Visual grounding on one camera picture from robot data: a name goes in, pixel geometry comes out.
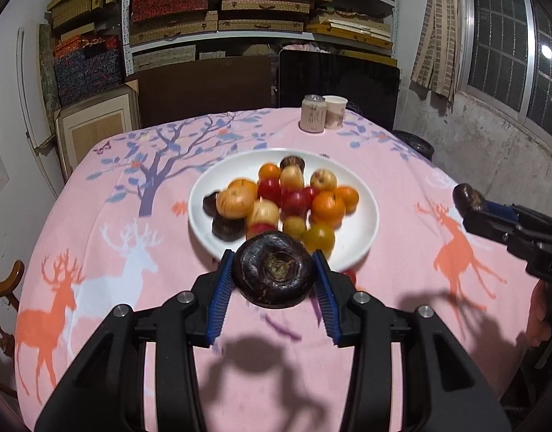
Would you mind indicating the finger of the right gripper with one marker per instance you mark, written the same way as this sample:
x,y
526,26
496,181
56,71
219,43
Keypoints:
x,y
498,228
534,226

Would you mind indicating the white oval plate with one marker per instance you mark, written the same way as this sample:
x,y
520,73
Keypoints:
x,y
354,235

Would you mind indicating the pink deer tablecloth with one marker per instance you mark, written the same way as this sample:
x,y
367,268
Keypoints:
x,y
119,233

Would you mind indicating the dark wooden chair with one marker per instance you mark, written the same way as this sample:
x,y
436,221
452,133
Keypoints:
x,y
185,90

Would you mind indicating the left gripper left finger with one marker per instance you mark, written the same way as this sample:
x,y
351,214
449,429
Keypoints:
x,y
103,389

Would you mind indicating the right hand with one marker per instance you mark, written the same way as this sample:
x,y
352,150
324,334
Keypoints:
x,y
538,329

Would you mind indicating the small brown longan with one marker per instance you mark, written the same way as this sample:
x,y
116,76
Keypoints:
x,y
295,227

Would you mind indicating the pink paper cup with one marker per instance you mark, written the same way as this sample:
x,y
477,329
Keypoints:
x,y
336,110

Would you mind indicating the dark purple water chestnut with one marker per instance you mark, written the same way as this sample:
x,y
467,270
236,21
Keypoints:
x,y
467,199

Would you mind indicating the window at right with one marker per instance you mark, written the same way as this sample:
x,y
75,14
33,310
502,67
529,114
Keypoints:
x,y
507,59

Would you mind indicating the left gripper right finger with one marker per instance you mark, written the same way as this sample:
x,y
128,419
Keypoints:
x,y
443,390

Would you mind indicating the pink drink can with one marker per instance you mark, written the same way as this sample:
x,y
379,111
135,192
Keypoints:
x,y
313,115

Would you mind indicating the speckled yellow passion fruit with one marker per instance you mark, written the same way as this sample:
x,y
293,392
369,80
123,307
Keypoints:
x,y
323,180

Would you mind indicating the black chair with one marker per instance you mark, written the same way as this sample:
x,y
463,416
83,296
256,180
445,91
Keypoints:
x,y
371,88

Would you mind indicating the metal storage shelf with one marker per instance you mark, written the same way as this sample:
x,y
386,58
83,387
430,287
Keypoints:
x,y
161,25

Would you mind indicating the large orange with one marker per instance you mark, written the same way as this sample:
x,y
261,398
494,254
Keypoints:
x,y
328,206

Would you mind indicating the framed picture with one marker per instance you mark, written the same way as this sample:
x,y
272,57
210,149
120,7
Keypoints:
x,y
87,125

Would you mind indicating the yellow-orange round fruit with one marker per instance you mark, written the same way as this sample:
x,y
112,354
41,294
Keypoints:
x,y
235,202

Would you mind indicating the beige checked curtain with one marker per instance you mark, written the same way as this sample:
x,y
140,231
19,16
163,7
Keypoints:
x,y
436,58

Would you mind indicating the pale yellow fruit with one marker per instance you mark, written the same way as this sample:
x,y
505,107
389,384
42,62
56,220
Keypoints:
x,y
263,211

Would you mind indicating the yellow round fruit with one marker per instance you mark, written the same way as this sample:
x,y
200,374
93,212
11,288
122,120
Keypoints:
x,y
291,178

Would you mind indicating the small orange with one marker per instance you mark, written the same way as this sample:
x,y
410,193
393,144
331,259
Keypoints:
x,y
269,171

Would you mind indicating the red cherry tomato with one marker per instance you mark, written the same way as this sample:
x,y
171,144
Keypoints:
x,y
351,275

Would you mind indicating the dark red plum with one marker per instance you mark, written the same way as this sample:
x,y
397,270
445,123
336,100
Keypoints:
x,y
259,228

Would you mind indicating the patterned dark chestnut fruit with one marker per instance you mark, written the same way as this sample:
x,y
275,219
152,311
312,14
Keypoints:
x,y
228,230

